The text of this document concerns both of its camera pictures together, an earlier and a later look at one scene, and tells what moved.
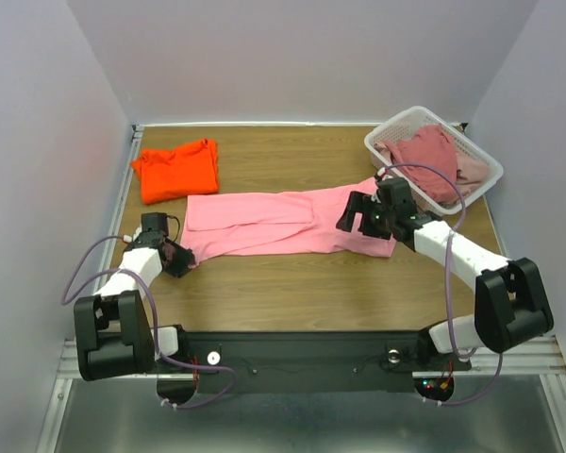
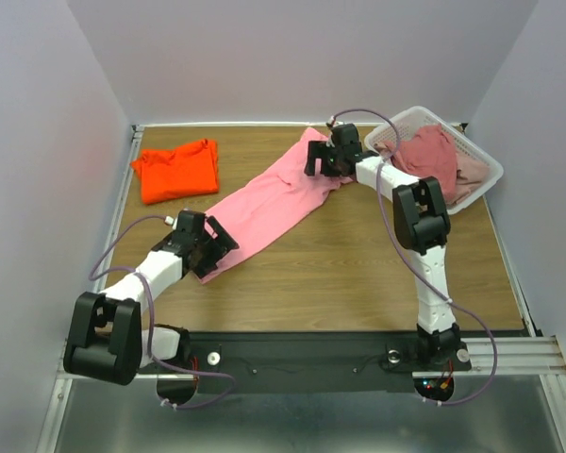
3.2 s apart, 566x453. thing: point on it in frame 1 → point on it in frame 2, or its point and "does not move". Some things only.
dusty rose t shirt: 430,146 does not move
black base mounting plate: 305,360 does not move
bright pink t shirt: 304,221 → 264,209
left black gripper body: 181,258 → 210,253
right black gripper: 364,213 → 322,159
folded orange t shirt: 190,169 does not move
